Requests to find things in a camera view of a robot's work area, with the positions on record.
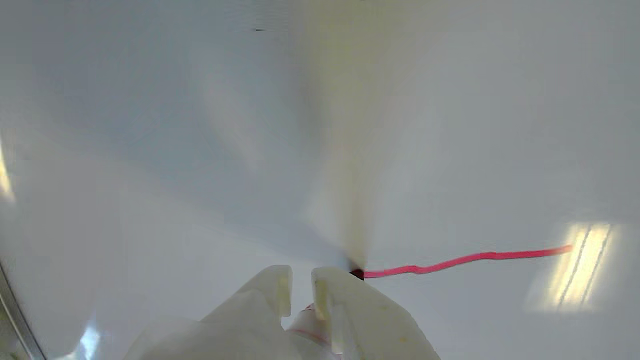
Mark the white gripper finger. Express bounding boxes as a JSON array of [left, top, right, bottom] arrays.
[[122, 265, 306, 360], [311, 266, 441, 360]]

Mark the red marker pen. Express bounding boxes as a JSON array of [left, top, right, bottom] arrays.
[[285, 269, 365, 360]]

